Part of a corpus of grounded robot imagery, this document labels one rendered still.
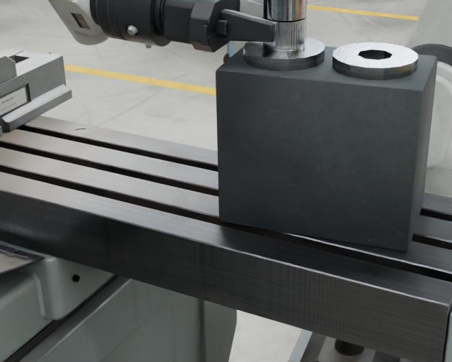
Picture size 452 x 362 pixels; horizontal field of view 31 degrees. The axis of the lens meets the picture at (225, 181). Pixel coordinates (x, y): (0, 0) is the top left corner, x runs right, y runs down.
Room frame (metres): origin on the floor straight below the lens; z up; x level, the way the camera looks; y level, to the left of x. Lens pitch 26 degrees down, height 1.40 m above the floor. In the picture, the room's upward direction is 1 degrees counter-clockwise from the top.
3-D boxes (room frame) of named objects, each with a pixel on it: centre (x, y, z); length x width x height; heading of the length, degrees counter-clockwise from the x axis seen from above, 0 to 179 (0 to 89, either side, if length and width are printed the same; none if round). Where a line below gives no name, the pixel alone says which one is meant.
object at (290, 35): (0.86, -0.07, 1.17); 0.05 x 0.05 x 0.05
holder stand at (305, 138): (0.84, -0.11, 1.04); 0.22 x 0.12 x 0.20; 69
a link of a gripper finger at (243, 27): (0.84, -0.02, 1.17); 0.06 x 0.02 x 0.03; 67
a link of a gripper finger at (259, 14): (0.90, -0.05, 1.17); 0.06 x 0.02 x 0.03; 67
